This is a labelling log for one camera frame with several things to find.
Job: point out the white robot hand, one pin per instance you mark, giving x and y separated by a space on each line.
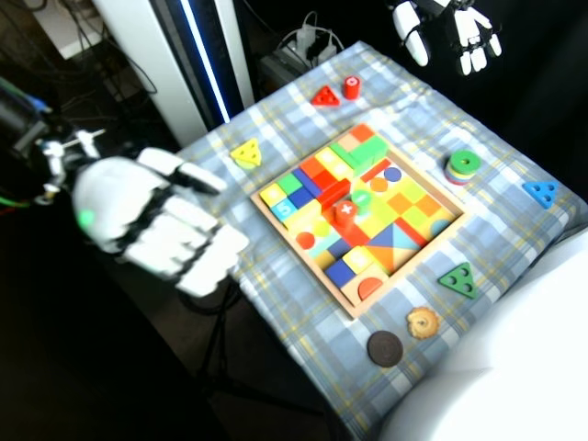
471 27
138 206

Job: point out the green cylinder minus sign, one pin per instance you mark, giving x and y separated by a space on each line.
362 201

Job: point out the red cylinder plus sign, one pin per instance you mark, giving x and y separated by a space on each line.
345 220

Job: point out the yellow triangle block three holes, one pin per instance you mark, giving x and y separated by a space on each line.
247 151

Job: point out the red triangle block three holes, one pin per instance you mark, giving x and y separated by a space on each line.
327 102

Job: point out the blue triangle block three holes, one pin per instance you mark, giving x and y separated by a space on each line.
541 192

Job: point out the wooden block tray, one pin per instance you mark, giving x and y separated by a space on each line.
413 202

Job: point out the green triangle block three holes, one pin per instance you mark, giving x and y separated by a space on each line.
460 279

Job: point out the blue plaid table cloth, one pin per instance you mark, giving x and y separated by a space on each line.
413 115

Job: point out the yellow cube equals sign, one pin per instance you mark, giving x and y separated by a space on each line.
273 194

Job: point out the white pillar blue light strip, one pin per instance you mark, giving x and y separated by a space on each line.
151 69

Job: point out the teal cube number 5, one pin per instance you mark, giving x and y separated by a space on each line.
282 209

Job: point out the white plug adapter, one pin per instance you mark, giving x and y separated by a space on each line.
305 37
327 48

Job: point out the grey power strip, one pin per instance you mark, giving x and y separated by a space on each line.
285 64

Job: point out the yellow cube letter E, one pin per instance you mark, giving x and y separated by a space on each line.
328 157

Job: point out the brown chocolate toy cookie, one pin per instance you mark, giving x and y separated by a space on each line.
385 349

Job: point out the tan toy cookie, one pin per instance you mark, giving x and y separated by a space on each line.
422 323

